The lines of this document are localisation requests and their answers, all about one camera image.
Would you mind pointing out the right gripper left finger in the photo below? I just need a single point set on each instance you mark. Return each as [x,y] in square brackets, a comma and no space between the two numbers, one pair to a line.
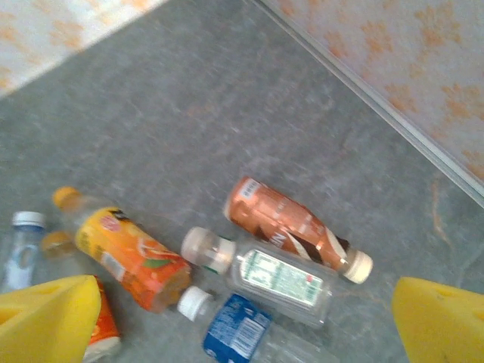
[41,325]

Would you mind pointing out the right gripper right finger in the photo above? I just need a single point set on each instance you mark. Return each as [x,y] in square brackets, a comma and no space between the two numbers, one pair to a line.
[442,325]

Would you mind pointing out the orange label bottle orange cap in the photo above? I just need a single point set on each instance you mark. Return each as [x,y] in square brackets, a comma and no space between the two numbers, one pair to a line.
[104,325]

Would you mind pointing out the yellow orange juice bottle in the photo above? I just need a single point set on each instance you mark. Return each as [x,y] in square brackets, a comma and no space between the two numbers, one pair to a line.
[128,257]

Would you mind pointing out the clear bottle white green label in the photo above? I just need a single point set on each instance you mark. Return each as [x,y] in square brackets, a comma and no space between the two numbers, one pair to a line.
[280,283]

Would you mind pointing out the brown coffee bottle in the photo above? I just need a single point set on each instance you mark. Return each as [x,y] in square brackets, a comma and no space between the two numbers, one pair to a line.
[280,219]

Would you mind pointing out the blue label water bottle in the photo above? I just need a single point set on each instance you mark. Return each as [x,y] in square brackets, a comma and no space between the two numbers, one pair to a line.
[238,329]

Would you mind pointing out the clear bottle light-blue label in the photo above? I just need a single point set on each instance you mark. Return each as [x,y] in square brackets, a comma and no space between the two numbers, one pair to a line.
[19,261]

